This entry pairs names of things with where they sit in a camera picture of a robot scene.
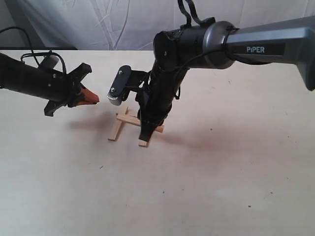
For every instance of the white backdrop cloth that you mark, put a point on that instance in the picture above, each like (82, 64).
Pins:
(125, 24)

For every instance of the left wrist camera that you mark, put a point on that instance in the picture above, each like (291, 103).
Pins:
(49, 62)

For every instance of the plain wood strip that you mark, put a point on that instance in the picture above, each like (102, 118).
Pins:
(118, 125)

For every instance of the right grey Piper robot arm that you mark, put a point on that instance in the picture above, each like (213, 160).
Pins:
(218, 46)

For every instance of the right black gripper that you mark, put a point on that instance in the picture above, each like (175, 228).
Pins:
(156, 99)

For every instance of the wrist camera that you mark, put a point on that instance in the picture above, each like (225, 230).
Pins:
(49, 62)
(126, 80)

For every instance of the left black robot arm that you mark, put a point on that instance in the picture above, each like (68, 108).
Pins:
(22, 78)

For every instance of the grainy wood strip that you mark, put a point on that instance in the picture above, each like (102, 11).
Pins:
(145, 141)

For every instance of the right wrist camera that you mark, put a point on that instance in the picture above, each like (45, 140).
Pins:
(126, 80)

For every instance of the wood strip with two magnets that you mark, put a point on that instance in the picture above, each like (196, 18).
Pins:
(129, 112)

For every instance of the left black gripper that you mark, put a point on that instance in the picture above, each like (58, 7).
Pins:
(67, 89)

